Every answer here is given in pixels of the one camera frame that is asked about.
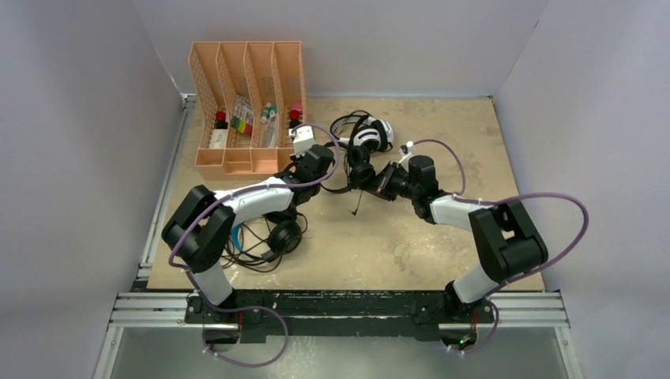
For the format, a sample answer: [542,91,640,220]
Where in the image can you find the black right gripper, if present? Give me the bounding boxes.
[359,162,419,203]

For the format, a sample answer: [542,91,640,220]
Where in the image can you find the small black on-ear headphones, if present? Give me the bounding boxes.
[321,145,375,194]

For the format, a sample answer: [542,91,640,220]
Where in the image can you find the thin black headphone cable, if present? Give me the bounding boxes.
[342,156,367,218]

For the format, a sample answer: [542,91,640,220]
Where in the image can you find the white and black headphones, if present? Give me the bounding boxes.
[329,110,394,153]

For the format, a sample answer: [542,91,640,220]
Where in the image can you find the black cable of blue headphones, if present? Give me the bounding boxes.
[220,208,310,274]

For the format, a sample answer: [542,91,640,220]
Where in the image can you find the black and blue headphones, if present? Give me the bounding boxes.
[231,208,303,262]

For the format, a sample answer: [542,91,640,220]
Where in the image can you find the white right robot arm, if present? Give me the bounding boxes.
[362,155,548,321]

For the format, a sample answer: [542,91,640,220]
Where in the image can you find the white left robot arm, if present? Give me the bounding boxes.
[161,145,341,323]

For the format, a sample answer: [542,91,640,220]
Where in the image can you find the black cap right slot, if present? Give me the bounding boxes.
[288,119,302,133]

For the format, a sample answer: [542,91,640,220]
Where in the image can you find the clear plastic packaged item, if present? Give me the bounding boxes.
[260,114,279,148]

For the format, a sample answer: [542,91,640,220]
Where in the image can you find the coloured marker set pack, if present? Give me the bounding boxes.
[231,95,254,137]

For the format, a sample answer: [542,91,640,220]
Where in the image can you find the white product box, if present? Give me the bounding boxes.
[209,129,228,149]

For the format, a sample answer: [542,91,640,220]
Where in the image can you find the peach plastic file organizer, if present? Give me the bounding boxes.
[189,41,307,181]

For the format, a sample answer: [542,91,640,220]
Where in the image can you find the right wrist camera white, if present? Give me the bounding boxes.
[398,141,415,171]

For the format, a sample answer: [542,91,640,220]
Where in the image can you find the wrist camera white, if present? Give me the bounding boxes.
[288,126,318,158]
[398,141,415,171]

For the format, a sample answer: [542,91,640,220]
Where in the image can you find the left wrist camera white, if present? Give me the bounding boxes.
[288,126,318,158]

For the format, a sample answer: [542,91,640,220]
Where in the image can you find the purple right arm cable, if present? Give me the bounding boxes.
[410,138,590,357]

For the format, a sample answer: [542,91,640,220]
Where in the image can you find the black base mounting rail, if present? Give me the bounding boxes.
[185,289,495,347]

